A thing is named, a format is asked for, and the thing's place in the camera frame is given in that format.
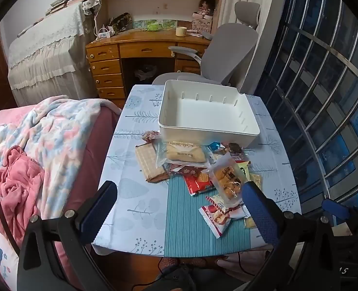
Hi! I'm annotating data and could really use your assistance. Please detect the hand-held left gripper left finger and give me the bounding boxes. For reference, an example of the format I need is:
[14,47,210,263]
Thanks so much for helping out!
[17,180,119,291]

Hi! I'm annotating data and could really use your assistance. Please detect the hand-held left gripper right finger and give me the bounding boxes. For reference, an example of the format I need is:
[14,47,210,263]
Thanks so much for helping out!
[241,181,342,291]

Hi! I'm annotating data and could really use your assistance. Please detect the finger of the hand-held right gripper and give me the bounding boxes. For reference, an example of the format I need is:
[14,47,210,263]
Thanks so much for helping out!
[322,198,358,237]

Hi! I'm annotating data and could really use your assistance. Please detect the white red-edged snack packet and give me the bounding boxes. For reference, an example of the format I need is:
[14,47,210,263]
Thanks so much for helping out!
[206,195,250,219]

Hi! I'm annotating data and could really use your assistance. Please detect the blue and red biscuit packet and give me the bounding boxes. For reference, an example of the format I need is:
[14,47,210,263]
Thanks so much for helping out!
[183,161,252,197]

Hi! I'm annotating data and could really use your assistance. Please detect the dark snack packet red edges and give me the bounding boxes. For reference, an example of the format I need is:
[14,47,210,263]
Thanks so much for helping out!
[228,142,244,156]

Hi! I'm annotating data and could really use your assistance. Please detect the small red candy packet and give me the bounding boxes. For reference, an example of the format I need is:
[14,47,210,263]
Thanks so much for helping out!
[141,130,161,143]

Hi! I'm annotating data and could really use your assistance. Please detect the clear bread packet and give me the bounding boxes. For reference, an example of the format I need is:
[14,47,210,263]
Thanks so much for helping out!
[155,136,212,169]

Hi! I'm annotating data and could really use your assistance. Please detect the white plastic storage bin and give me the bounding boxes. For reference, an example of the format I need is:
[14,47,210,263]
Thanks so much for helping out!
[158,80,261,146]

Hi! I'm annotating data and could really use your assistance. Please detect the red white cookie packet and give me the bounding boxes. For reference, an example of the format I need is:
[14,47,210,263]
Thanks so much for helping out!
[199,205,233,239]

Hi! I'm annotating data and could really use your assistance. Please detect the clear packet of orange buns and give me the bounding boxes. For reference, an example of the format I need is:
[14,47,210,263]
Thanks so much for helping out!
[208,157,250,202]

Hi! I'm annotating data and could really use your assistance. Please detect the tree print tablecloth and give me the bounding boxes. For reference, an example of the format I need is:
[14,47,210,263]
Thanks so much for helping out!
[92,84,302,257]

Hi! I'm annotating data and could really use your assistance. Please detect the clear cracker pack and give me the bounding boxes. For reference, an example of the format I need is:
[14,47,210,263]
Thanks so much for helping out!
[135,142,169,184]

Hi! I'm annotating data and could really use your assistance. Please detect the teal striped placemat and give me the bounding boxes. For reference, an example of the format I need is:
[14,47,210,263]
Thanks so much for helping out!
[164,174,266,258]

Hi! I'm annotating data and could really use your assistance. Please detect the pink bed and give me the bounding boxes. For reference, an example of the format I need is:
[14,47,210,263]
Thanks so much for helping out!
[0,105,123,291]

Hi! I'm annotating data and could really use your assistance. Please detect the small blue white packet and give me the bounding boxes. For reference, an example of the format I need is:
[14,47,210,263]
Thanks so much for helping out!
[207,141,227,154]

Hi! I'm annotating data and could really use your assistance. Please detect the pink blanket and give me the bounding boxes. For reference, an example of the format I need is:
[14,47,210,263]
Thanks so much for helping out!
[0,145,45,238]

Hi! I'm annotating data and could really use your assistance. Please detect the pastel floral fleece blanket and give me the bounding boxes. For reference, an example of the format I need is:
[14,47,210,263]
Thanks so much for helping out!
[0,95,122,220]

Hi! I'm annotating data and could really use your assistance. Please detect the white pillow blue print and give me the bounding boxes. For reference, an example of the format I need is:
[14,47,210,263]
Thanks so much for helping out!
[0,227,22,289]

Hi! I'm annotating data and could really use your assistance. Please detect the metal window grille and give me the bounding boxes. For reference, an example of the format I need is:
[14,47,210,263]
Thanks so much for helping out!
[254,0,358,220]

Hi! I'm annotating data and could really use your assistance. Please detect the wooden desk with drawers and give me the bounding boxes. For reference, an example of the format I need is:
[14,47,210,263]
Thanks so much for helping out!
[86,29,216,99]

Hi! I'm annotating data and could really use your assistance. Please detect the trash bin with bag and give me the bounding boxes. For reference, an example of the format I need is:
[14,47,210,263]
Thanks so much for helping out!
[135,65,159,83]

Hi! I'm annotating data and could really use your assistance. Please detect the white lace cover cloth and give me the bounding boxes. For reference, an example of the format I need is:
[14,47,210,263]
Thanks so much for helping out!
[7,3,95,107]

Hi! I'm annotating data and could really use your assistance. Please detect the grey office chair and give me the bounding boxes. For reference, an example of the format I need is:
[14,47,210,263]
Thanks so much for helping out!
[151,1,262,95]

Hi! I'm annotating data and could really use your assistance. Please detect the white charger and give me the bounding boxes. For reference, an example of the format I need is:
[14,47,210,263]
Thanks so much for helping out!
[95,27,114,40]

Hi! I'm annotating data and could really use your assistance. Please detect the dark patterned pouch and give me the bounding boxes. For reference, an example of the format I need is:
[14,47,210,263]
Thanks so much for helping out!
[107,12,133,34]

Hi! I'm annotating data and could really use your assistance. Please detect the green tissue packs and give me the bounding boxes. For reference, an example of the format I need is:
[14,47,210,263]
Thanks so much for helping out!
[132,19,178,31]

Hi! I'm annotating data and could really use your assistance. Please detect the cardboard box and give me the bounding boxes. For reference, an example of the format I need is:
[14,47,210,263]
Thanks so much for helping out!
[192,12,214,34]

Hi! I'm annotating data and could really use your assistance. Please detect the hanging cloth bag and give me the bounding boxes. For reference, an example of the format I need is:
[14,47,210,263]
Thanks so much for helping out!
[82,0,103,16]

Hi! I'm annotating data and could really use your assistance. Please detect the stack of books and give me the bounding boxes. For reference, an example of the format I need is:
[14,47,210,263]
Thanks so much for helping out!
[45,0,86,16]

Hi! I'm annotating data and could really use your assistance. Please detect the doll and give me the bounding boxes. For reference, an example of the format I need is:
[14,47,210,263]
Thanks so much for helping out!
[197,0,216,16]

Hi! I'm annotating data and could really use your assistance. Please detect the wooden bookshelf hutch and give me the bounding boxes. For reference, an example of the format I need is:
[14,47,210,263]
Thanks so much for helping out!
[91,0,225,34]

